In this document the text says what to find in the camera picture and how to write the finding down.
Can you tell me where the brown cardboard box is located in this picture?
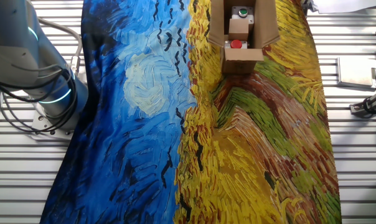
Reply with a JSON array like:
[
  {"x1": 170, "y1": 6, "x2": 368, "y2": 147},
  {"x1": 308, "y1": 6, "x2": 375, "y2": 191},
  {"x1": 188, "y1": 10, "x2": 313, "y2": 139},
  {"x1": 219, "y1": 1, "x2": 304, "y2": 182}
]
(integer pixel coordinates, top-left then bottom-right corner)
[{"x1": 207, "y1": 0, "x2": 281, "y2": 75}]

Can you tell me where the Van Gogh painting print cloth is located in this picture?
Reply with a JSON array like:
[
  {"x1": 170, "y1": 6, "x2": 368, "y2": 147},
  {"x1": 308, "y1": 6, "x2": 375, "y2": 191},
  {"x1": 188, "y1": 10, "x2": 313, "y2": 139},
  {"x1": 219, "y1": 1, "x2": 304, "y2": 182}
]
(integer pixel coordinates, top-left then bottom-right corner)
[{"x1": 40, "y1": 0, "x2": 343, "y2": 224}]

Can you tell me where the grey metal plate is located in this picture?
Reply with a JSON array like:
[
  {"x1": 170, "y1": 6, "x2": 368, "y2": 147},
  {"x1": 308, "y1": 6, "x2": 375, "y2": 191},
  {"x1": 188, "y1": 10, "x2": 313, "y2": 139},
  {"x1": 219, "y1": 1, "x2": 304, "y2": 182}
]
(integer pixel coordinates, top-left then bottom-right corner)
[{"x1": 336, "y1": 55, "x2": 376, "y2": 89}]

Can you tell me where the white paper sheet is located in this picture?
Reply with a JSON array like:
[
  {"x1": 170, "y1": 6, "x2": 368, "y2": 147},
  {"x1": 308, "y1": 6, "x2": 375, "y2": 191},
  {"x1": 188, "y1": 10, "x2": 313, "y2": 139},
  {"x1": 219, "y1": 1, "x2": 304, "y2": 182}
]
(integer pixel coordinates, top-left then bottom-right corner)
[{"x1": 308, "y1": 0, "x2": 376, "y2": 14}]

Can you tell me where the red push button switch box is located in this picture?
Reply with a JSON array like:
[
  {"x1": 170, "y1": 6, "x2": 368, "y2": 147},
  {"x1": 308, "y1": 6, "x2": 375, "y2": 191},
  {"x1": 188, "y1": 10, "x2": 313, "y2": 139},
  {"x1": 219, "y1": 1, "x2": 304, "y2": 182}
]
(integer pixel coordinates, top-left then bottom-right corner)
[{"x1": 223, "y1": 39, "x2": 249, "y2": 50}]

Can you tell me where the green push button switch box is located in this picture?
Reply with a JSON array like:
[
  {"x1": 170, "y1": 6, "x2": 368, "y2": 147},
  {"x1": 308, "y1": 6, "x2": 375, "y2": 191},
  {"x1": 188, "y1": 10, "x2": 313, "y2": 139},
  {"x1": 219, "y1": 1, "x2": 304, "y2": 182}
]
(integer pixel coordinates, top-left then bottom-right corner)
[{"x1": 230, "y1": 5, "x2": 255, "y2": 32}]

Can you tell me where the thick grey robot cable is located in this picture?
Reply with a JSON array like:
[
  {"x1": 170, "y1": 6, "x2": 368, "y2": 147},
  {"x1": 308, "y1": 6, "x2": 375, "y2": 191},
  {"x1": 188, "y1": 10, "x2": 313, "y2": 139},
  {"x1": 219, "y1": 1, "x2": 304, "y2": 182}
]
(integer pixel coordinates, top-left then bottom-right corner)
[{"x1": 37, "y1": 17, "x2": 84, "y2": 77}]

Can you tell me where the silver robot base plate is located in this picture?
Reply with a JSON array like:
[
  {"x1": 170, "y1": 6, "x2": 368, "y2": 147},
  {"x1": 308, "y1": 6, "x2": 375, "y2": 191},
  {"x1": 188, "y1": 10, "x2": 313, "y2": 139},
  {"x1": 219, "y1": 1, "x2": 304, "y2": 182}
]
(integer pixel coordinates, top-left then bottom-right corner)
[{"x1": 31, "y1": 105, "x2": 76, "y2": 141}]

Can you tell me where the grey metal clamp bracket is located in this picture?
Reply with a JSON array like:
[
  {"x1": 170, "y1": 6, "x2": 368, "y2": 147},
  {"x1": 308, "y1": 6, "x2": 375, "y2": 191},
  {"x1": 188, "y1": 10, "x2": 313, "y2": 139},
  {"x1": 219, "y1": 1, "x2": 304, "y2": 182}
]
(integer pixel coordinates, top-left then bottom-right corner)
[{"x1": 349, "y1": 92, "x2": 376, "y2": 119}]

